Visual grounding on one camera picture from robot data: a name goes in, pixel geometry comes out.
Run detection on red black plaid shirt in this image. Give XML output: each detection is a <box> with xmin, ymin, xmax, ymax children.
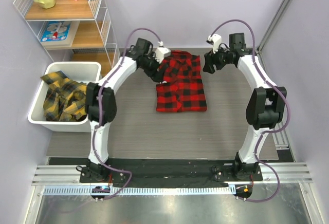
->
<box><xmin>156</xmin><ymin>50</ymin><xmax>207</xmax><ymax>113</ymax></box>

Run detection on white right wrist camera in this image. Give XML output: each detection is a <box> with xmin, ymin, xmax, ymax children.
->
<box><xmin>206</xmin><ymin>33</ymin><xmax>222</xmax><ymax>53</ymax></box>

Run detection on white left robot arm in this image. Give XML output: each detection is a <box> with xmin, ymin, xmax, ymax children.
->
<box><xmin>80</xmin><ymin>39</ymin><xmax>171</xmax><ymax>183</ymax></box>

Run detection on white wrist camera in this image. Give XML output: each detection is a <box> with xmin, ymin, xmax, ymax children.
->
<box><xmin>155</xmin><ymin>46</ymin><xmax>171</xmax><ymax>64</ymax></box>
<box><xmin>206</xmin><ymin>33</ymin><xmax>222</xmax><ymax>53</ymax></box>

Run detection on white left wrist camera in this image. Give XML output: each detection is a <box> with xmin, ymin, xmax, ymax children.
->
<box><xmin>155</xmin><ymin>46</ymin><xmax>171</xmax><ymax>64</ymax></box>

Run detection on white wire shelf rack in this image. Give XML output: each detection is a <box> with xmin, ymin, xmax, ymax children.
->
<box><xmin>13</xmin><ymin>0</ymin><xmax>120</xmax><ymax>76</ymax></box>

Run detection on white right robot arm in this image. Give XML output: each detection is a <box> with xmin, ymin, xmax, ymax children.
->
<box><xmin>203</xmin><ymin>33</ymin><xmax>287</xmax><ymax>180</ymax></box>

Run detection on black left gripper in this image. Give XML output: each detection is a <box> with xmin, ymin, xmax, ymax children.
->
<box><xmin>140</xmin><ymin>52</ymin><xmax>168</xmax><ymax>83</ymax></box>

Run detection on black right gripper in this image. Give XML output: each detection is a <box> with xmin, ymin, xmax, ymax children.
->
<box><xmin>202</xmin><ymin>44</ymin><xmax>232</xmax><ymax>74</ymax></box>

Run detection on blue white picture book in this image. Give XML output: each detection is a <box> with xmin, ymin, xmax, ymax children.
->
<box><xmin>40</xmin><ymin>21</ymin><xmax>72</xmax><ymax>47</ymax></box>

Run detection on slotted aluminium rail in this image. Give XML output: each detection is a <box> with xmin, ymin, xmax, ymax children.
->
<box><xmin>43</xmin><ymin>185</ymin><xmax>236</xmax><ymax>197</ymax></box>

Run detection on yellow plaid shirt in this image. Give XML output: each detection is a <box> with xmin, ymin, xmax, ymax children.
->
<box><xmin>41</xmin><ymin>71</ymin><xmax>87</xmax><ymax>122</ymax></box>

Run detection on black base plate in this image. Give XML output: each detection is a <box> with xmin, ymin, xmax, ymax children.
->
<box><xmin>76</xmin><ymin>158</ymin><xmax>263</xmax><ymax>189</ymax></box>

